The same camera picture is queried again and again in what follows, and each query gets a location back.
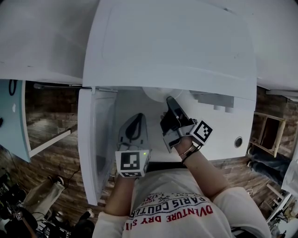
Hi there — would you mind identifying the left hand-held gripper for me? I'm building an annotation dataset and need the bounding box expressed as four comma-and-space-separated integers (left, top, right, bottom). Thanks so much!
115, 112, 152, 179

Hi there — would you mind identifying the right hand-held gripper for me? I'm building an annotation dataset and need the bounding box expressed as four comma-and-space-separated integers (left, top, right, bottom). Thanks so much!
159, 96, 214, 154

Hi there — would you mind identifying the white plate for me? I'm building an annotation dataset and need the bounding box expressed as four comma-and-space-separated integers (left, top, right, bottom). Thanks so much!
141, 86, 184, 103

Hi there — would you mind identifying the person's left forearm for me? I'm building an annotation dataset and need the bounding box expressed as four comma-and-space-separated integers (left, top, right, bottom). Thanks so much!
103, 174, 141, 217

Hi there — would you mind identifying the person's right forearm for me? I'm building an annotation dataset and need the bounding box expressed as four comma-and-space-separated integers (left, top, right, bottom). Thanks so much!
172, 136, 231, 206

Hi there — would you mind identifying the black wrist band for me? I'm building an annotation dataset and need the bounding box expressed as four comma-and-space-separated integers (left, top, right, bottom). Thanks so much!
180, 143, 203, 165

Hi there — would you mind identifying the white table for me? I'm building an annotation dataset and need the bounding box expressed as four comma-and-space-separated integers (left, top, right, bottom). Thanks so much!
115, 87, 255, 164

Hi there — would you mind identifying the white table crossbar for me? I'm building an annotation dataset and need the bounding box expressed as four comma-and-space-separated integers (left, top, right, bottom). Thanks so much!
28, 128, 72, 158

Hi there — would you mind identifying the grey metal rod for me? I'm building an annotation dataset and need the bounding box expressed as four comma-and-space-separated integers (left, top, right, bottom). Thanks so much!
33, 83, 82, 91

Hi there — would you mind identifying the white printed t-shirt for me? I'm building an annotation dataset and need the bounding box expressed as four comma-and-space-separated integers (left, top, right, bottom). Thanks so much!
91, 167, 272, 238

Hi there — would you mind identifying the wooden chair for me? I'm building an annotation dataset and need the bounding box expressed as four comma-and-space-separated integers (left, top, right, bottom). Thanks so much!
247, 111, 286, 159

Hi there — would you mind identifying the light blue table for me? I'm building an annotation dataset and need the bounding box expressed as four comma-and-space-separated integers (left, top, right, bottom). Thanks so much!
0, 79, 32, 163

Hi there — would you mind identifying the black equipment pile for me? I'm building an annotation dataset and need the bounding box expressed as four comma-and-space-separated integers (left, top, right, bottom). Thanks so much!
0, 171, 39, 238

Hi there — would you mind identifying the thin pink bracelet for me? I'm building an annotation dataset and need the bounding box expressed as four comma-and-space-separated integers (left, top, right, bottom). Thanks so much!
177, 144, 195, 157

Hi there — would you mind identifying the round table cable grommet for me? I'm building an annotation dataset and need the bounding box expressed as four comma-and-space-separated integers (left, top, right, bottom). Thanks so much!
233, 136, 244, 149

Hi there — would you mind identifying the black cable loop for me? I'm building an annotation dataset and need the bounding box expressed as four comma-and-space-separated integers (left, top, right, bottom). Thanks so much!
8, 79, 17, 96

